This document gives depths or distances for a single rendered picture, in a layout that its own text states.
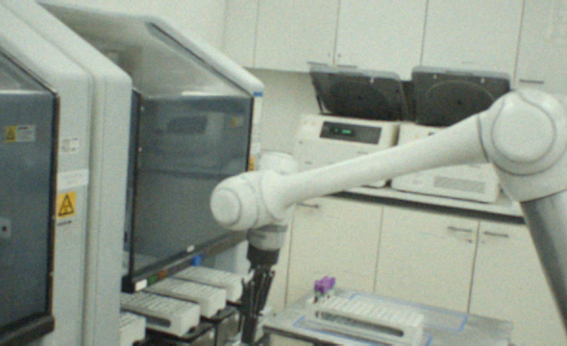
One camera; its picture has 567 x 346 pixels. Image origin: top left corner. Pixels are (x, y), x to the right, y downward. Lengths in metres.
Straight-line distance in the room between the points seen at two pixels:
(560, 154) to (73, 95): 0.85
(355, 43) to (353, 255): 1.22
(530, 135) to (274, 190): 0.49
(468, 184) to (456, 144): 2.30
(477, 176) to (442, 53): 0.75
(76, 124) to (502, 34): 2.93
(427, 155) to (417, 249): 2.38
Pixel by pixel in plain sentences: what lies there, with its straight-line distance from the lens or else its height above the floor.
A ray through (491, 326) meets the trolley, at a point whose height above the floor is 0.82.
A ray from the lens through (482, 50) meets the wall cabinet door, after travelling 3.91.
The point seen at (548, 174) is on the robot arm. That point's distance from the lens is 1.16.
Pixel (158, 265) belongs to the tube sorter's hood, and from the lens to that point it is 1.64.
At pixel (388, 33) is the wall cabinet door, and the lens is 4.00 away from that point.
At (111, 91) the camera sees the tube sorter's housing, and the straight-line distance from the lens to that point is 1.41.
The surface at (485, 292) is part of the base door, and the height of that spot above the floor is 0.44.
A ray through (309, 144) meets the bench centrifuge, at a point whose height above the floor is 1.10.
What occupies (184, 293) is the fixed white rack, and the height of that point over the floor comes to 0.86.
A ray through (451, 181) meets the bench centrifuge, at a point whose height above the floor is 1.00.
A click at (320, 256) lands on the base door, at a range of 3.88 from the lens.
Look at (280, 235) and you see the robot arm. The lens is 1.50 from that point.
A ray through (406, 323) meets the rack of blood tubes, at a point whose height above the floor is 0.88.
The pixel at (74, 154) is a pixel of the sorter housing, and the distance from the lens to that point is 1.34.
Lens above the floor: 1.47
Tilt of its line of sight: 8 degrees down
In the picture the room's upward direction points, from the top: 5 degrees clockwise
